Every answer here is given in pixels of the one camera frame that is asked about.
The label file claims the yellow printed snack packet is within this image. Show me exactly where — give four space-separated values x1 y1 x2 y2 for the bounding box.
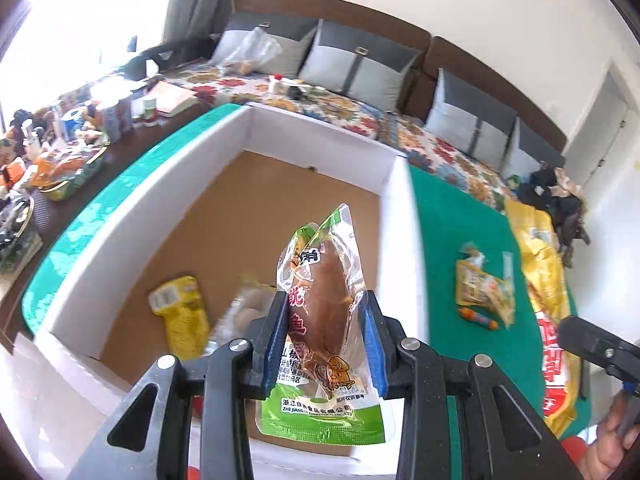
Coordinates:
456 255 493 307

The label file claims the floral bedsheet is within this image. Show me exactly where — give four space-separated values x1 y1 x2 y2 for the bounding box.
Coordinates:
162 57 517 212

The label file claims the clear plastic bag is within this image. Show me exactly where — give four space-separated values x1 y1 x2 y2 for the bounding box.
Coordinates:
220 26 284 75

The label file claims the small green label jar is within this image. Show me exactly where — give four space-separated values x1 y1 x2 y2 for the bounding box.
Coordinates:
141 96 160 129

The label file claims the small red sausage stick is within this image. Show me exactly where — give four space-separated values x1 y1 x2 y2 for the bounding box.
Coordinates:
458 308 500 332

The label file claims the dark wooden chair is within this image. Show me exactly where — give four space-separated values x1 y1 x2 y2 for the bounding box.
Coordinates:
121 41 212 79

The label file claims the small yellow snack packet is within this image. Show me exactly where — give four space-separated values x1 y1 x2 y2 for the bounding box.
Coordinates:
148 275 211 361

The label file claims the brown padded headboard panel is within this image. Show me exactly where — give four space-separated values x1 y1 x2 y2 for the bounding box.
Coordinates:
405 36 569 171
235 0 432 111

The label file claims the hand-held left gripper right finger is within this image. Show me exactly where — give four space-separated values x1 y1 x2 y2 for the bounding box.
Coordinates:
363 290 585 480

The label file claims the tray of orange packets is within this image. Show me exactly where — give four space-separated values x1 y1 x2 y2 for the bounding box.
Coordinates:
29 141 112 202

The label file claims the pale closed book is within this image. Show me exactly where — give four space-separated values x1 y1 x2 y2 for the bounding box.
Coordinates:
144 81 200 119

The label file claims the person's right hand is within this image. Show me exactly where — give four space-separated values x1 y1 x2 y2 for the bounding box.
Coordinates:
582 394 640 480

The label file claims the blue white roll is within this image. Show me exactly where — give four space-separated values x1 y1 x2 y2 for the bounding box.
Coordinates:
62 107 84 136

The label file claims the grey two-tone pillow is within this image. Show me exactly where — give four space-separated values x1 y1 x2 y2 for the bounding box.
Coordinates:
210 12 321 79
501 117 566 179
425 67 519 162
298 19 424 112

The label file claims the white yellow snack packet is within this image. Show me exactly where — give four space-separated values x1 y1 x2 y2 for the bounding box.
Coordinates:
477 275 516 330

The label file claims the bright window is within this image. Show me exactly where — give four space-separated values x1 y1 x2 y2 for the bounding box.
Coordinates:
0 0 177 111

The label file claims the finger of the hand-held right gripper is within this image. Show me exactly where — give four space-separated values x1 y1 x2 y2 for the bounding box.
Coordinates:
556 314 640 378

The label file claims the grey curtain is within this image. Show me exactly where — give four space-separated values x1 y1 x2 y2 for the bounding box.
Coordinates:
160 0 247 47

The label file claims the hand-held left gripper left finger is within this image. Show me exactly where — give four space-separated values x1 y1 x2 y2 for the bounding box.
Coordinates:
67 290 292 480

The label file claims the beige patterned cloth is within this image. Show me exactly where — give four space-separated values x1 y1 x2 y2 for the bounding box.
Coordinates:
550 167 584 196

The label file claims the green blanket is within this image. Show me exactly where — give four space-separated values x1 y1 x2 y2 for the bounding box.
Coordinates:
22 104 594 437

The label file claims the brown bag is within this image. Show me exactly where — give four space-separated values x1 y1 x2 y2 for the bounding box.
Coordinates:
555 195 592 267

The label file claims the squid snack packet green label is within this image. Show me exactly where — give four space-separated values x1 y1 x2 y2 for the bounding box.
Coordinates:
255 203 399 447

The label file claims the large yellow snack bag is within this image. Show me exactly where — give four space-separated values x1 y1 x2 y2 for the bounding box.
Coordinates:
505 199 585 437

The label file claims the white door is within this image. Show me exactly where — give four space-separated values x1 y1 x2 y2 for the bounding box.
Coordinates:
575 62 629 187

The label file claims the large clear snack packet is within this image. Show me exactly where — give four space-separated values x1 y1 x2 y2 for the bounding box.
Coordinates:
205 275 279 359

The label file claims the small clear candy packet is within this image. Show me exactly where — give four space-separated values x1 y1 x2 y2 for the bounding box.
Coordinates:
461 241 489 267

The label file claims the white cardboard box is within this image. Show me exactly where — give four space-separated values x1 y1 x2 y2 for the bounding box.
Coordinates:
22 102 414 464

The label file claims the dark tray of items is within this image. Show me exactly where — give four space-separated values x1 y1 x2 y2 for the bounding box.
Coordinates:
0 195 44 274

